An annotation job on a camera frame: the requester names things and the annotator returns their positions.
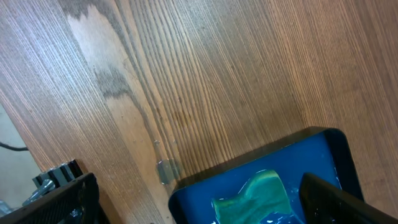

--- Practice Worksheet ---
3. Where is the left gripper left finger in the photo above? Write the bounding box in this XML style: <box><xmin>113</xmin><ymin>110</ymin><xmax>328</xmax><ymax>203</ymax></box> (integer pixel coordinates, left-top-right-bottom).
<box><xmin>1</xmin><ymin>173</ymin><xmax>100</xmax><ymax>224</ymax></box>

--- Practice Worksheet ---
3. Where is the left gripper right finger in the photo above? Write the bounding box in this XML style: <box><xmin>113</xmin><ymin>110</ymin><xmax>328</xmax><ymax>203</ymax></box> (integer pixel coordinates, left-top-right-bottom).
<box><xmin>299</xmin><ymin>173</ymin><xmax>397</xmax><ymax>224</ymax></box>

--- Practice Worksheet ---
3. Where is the green yellow sponge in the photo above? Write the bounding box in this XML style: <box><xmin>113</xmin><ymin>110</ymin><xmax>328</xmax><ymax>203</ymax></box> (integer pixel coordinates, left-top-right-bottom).
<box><xmin>212</xmin><ymin>170</ymin><xmax>292</xmax><ymax>223</ymax></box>

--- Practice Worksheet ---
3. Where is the blue water tray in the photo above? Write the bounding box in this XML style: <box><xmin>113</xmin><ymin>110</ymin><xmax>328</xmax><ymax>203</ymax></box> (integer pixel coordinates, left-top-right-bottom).
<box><xmin>168</xmin><ymin>127</ymin><xmax>364</xmax><ymax>223</ymax></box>

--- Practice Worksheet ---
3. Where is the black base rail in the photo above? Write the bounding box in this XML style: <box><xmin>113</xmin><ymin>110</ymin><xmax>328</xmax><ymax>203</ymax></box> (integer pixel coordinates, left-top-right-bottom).
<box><xmin>22</xmin><ymin>160</ymin><xmax>83</xmax><ymax>206</ymax></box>

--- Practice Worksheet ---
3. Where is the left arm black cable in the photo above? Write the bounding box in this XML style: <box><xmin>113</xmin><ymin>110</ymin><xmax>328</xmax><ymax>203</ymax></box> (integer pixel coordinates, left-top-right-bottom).
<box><xmin>0</xmin><ymin>141</ymin><xmax>29</xmax><ymax>152</ymax></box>

